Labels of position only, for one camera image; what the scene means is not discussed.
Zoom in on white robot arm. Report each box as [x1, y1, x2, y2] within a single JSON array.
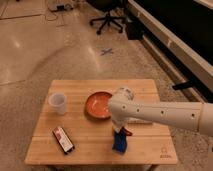
[[108, 87, 213, 137]]

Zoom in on wooden table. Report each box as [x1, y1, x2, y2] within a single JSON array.
[[25, 79, 177, 165]]

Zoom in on blue cloth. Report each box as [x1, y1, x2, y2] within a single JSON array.
[[112, 132, 127, 154]]

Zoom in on red pepper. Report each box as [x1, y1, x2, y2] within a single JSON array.
[[121, 127, 133, 136]]

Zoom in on translucent plastic cup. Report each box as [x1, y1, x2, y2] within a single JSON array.
[[48, 93, 67, 115]]

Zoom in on red and black box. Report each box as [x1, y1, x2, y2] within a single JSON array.
[[53, 126, 75, 154]]

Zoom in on orange ceramic bowl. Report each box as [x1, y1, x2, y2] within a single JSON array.
[[85, 91, 112, 119]]

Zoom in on white rectangular box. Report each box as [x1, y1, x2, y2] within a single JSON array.
[[128, 118, 153, 124]]

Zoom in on black office chair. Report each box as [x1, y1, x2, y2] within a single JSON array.
[[86, 0, 125, 35]]

